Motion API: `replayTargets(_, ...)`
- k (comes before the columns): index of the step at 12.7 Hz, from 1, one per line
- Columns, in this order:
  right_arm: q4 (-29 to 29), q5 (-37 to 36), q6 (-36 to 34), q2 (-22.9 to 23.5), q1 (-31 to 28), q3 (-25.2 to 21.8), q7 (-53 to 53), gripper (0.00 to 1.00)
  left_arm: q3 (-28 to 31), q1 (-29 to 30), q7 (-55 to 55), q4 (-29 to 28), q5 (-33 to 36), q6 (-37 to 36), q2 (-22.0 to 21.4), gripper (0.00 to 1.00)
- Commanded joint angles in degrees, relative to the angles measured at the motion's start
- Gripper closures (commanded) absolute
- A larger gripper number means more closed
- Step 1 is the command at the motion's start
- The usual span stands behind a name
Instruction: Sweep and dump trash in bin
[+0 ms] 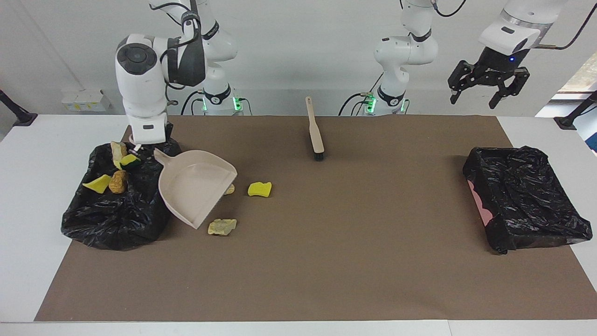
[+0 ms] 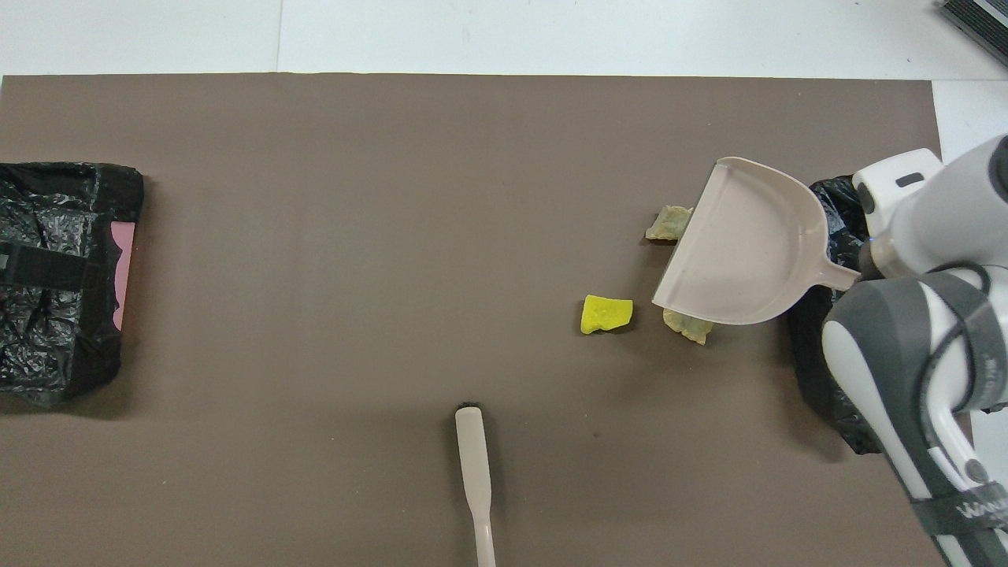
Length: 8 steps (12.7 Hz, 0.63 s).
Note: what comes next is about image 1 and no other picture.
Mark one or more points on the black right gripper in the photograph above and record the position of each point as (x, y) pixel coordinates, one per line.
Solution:
(170, 133)

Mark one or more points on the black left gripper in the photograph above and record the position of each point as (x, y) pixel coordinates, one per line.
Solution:
(496, 67)

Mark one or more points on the notched yellow green sponge piece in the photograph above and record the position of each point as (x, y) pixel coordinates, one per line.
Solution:
(130, 161)

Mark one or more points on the tan foam chunk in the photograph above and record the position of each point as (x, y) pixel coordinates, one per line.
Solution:
(229, 189)
(221, 227)
(118, 150)

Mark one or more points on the beige plastic dustpan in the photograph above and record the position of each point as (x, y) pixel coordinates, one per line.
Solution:
(196, 186)

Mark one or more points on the brown cork piece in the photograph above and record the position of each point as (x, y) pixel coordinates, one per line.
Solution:
(118, 183)

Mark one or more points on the wedge yellow sponge piece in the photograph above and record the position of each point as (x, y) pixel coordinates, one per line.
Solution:
(98, 184)

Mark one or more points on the beige brush with black bristles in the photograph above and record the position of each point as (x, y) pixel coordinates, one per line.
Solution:
(315, 135)

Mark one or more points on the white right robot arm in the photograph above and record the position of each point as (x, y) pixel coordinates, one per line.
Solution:
(140, 93)

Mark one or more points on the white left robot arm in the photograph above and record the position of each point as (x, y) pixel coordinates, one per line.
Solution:
(406, 51)

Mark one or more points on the bin lined with black bag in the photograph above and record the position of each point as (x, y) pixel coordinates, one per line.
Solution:
(116, 219)

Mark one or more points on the pink bin with black bag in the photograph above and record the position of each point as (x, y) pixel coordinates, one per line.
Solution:
(527, 196)

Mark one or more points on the brown table mat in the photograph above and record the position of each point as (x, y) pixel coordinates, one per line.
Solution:
(373, 280)

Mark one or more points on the white wall socket box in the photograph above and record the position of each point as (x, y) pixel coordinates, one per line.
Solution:
(86, 100)

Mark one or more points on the black camera stand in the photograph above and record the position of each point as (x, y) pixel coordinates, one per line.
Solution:
(571, 120)
(18, 114)

